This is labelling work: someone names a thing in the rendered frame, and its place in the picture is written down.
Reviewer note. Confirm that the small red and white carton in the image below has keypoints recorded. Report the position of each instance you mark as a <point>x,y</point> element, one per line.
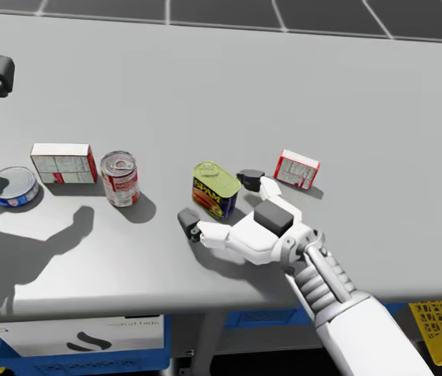
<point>295,170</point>

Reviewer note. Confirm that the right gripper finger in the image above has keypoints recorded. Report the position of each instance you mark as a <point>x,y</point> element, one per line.
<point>211,233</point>
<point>262,182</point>

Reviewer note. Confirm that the white box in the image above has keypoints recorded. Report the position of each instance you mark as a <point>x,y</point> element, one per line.
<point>48,337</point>

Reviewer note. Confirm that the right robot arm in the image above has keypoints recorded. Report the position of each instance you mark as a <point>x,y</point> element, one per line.
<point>358,325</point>

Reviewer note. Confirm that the blue box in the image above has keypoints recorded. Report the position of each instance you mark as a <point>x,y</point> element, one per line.
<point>88,362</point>

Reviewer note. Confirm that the green and blue rectangular can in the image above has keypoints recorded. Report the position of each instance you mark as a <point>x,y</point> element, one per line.
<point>215,188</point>

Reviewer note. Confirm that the blue flat can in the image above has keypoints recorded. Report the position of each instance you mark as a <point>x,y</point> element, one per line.
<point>13,188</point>

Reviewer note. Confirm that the large red and white carton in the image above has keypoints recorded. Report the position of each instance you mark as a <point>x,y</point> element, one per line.
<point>64,164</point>

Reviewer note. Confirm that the red and white can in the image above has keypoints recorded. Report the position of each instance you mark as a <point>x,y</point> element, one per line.
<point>121,182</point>

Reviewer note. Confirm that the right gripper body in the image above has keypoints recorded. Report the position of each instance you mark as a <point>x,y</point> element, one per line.
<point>258,237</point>

